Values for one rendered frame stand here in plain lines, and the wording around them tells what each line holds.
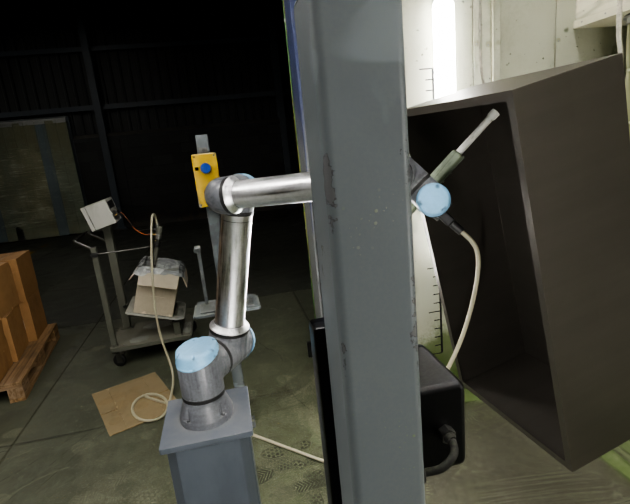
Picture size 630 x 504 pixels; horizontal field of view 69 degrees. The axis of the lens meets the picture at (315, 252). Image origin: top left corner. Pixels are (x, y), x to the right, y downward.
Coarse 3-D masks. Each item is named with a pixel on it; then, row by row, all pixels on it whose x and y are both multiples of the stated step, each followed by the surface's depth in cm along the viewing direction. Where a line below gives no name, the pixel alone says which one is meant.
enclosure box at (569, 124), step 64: (576, 64) 125; (448, 128) 174; (512, 128) 115; (576, 128) 118; (512, 192) 177; (576, 192) 122; (448, 256) 185; (512, 256) 191; (576, 256) 127; (448, 320) 189; (512, 320) 202; (576, 320) 132; (512, 384) 191; (576, 384) 137; (576, 448) 143
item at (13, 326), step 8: (16, 312) 365; (8, 320) 343; (16, 320) 362; (8, 328) 342; (16, 328) 358; (24, 328) 378; (8, 336) 343; (16, 336) 355; (24, 336) 374; (8, 344) 344; (16, 344) 351; (24, 344) 370; (16, 352) 348; (16, 360) 348
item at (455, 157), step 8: (496, 112) 150; (488, 120) 151; (480, 128) 152; (472, 136) 153; (464, 144) 154; (456, 152) 154; (448, 160) 154; (456, 160) 154; (440, 168) 155; (448, 168) 155; (432, 176) 156; (440, 176) 155; (416, 208) 159; (448, 216) 156; (448, 224) 157; (456, 224) 156; (456, 232) 157
